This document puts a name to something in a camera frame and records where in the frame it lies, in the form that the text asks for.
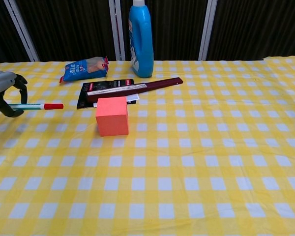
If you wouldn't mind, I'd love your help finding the white slanted frame post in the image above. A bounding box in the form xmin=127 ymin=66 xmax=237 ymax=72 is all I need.
xmin=3 ymin=0 xmax=40 ymax=62

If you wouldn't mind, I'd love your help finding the orange cube block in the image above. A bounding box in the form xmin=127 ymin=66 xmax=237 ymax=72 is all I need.
xmin=95 ymin=96 xmax=129 ymax=137

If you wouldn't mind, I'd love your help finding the white paper card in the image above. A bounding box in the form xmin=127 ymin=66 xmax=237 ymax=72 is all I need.
xmin=126 ymin=93 xmax=140 ymax=104

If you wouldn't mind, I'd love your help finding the yellow white checkered tablecloth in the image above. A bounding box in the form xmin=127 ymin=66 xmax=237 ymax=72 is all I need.
xmin=0 ymin=56 xmax=295 ymax=236

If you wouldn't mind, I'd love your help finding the black printed packet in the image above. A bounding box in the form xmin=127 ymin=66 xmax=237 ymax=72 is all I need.
xmin=76 ymin=79 xmax=140 ymax=110

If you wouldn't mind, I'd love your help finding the blue detergent bottle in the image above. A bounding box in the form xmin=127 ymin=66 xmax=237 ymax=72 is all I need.
xmin=128 ymin=0 xmax=155 ymax=79

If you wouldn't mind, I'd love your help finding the dark red folded fan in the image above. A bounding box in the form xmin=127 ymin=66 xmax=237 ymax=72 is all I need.
xmin=86 ymin=77 xmax=184 ymax=103

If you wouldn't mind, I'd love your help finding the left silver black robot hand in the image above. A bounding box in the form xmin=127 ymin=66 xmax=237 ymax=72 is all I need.
xmin=0 ymin=70 xmax=29 ymax=118

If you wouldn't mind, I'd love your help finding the dark pleated curtain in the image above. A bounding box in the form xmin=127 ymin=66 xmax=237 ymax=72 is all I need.
xmin=0 ymin=0 xmax=295 ymax=67

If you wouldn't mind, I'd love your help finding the blue snack bag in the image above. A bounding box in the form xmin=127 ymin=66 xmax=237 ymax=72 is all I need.
xmin=59 ymin=56 xmax=110 ymax=85

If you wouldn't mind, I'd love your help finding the red capped white marker pen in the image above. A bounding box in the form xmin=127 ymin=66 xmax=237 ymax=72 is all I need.
xmin=8 ymin=103 xmax=64 ymax=112

